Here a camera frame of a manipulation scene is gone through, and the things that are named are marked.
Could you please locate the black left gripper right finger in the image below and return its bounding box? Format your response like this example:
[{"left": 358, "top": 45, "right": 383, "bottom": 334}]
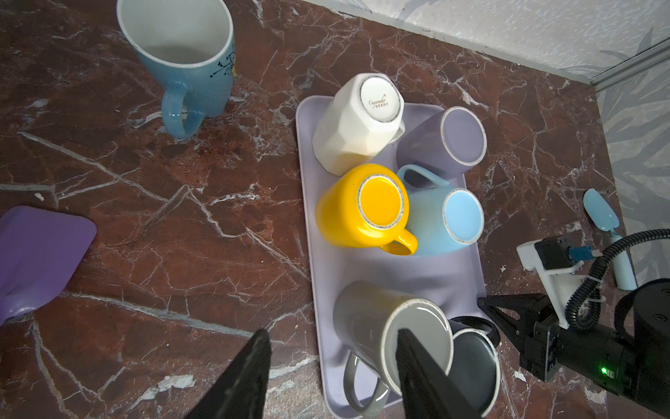
[{"left": 396, "top": 328, "right": 479, "bottom": 418}]

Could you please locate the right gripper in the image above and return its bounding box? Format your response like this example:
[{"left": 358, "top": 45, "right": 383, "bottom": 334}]
[{"left": 477, "top": 293, "right": 636, "bottom": 393}]

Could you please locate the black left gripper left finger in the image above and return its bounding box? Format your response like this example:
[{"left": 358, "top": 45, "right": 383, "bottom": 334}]
[{"left": 185, "top": 329, "right": 271, "bottom": 418}]

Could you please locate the black mug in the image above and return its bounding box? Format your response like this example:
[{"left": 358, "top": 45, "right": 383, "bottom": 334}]
[{"left": 448, "top": 316, "right": 501, "bottom": 418}]

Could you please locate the teal patterned mug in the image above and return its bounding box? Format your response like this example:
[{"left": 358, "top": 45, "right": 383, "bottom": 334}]
[{"left": 116, "top": 0, "right": 236, "bottom": 140}]

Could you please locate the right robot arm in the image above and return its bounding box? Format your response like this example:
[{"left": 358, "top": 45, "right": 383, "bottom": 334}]
[{"left": 478, "top": 229, "right": 669, "bottom": 417}]

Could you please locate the grey mug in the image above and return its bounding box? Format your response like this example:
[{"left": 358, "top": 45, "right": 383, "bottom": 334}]
[{"left": 333, "top": 281, "right": 454, "bottom": 417}]

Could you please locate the light blue mug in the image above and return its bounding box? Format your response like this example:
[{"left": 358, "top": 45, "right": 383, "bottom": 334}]
[{"left": 397, "top": 164, "right": 484, "bottom": 256}]

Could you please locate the purple mug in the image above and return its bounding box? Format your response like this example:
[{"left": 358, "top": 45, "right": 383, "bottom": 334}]
[{"left": 396, "top": 106, "right": 487, "bottom": 180}]

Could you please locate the yellow mug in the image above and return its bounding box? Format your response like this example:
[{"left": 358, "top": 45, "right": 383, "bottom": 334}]
[{"left": 315, "top": 163, "right": 418, "bottom": 256}]

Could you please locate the white faceted mug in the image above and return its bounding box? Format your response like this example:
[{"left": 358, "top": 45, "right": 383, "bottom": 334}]
[{"left": 312, "top": 73, "right": 406, "bottom": 176}]

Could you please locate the lavender tray mat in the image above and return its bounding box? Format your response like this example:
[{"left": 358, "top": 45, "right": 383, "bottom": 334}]
[{"left": 296, "top": 95, "right": 486, "bottom": 418}]

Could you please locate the light blue spatula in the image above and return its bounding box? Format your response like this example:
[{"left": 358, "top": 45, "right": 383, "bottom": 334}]
[{"left": 583, "top": 189, "right": 638, "bottom": 291}]

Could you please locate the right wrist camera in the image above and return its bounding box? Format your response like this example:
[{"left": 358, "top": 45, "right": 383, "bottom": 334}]
[{"left": 516, "top": 236, "right": 604, "bottom": 332}]

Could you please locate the purple spatula pink handle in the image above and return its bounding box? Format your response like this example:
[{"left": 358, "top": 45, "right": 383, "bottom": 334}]
[{"left": 1, "top": 205, "right": 98, "bottom": 322}]

